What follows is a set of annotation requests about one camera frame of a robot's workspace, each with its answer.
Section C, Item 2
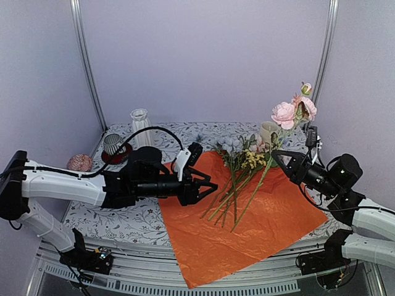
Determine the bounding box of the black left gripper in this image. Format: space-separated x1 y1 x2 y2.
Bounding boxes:
135 170 219 207

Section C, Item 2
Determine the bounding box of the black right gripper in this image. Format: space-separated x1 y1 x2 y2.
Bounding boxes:
272 149 341 199

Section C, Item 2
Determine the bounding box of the blue hydrangea flower stem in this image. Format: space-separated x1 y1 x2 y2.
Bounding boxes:
213 136 250 217

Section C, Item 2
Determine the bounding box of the pink rose flower stem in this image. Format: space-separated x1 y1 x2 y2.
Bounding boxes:
230 81 318 232

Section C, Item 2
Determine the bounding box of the orange tissue paper sheet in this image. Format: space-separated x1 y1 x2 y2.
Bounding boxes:
159 168 328 289

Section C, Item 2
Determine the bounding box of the white ribbed ceramic vase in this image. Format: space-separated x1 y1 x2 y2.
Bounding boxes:
130 109 154 149

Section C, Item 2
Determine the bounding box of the yellow small flower sprig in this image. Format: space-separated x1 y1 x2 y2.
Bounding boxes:
201 149 267 226

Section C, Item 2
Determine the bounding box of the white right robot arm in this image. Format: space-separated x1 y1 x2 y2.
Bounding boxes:
272 150 394 274

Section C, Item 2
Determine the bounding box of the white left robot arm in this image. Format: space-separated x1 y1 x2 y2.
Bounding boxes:
1 143 218 268

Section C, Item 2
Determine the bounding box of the white rose flower stem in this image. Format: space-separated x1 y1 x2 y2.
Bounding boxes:
247 134 270 153

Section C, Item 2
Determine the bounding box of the cream ceramic mug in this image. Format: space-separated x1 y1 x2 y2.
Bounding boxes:
260 121 281 144

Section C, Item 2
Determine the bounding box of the floral patterned tablecloth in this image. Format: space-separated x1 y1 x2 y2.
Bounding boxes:
64 122 351 246

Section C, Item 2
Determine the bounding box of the dark red saucer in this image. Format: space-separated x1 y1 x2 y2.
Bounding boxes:
101 143 133 165

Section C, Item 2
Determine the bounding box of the striped black white cup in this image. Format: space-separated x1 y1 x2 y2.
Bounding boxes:
103 133 126 156

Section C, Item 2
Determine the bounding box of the pink patterned ball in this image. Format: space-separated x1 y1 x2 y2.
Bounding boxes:
67 154 93 172

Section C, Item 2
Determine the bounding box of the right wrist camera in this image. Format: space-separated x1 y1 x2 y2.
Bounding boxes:
306 126 322 164

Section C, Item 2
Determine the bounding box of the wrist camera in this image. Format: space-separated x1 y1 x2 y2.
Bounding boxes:
306 126 322 164
171 142 203 182

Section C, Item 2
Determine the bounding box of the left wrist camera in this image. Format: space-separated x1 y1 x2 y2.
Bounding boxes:
171 142 203 182

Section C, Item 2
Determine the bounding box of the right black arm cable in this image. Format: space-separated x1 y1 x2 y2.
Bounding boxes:
299 150 395 215

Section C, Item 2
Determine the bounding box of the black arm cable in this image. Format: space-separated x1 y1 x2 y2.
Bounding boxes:
24 126 186 179
299 150 395 215

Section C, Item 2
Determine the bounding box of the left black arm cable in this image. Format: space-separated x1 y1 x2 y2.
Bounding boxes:
24 126 186 179

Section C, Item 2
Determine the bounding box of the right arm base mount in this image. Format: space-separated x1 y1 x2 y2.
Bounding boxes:
295 229 353 290

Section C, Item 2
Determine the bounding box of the aluminium front rail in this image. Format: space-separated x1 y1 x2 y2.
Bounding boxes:
31 239 391 295

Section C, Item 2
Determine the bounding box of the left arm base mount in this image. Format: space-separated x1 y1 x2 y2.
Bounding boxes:
59 228 114 275

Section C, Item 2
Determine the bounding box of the right aluminium frame post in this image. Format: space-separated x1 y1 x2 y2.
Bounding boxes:
311 0 339 107

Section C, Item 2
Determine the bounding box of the aluminium frame post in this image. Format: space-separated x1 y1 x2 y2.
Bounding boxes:
70 0 108 132
311 0 339 107

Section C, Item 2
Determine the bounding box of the left aluminium frame post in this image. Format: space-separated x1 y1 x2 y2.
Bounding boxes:
70 0 108 132

